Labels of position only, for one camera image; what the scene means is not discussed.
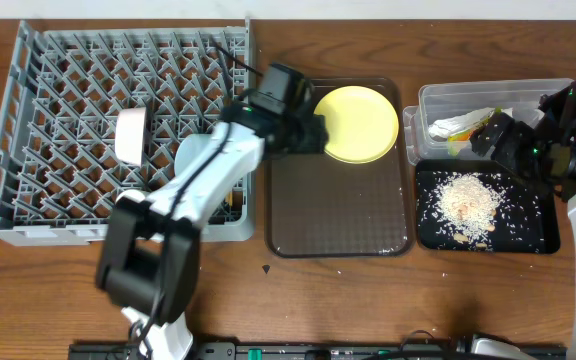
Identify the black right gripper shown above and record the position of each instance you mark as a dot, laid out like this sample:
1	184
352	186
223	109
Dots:
491	132

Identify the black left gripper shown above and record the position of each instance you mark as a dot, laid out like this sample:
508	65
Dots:
309	135

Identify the green snack wrapper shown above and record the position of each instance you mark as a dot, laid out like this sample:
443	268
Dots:
468	132

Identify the yellow round plate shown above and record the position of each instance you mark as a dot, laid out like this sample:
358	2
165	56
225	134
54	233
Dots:
362	124

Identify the pile of rice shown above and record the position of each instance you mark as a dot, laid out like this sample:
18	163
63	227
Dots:
468	205

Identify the light blue bowl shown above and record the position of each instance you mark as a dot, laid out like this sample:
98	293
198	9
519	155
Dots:
195	147

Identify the white pink bowl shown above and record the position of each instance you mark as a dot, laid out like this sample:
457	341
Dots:
130	135

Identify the white cup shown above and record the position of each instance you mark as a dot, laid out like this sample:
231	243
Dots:
132	194

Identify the white napkin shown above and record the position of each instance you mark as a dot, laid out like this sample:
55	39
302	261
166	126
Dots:
451	127

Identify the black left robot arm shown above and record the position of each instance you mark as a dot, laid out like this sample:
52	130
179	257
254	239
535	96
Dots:
149	264

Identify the clear plastic waste bin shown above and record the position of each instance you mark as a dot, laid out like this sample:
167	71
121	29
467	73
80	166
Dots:
440	101

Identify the black waste tray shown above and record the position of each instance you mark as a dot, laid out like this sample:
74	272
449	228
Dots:
523	222

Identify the dark brown serving tray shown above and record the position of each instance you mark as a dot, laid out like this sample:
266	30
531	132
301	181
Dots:
317	206

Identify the grey plastic dish rack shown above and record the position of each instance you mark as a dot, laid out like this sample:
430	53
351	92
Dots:
59	174

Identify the black rail at table edge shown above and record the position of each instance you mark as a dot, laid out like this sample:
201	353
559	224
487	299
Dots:
233	351

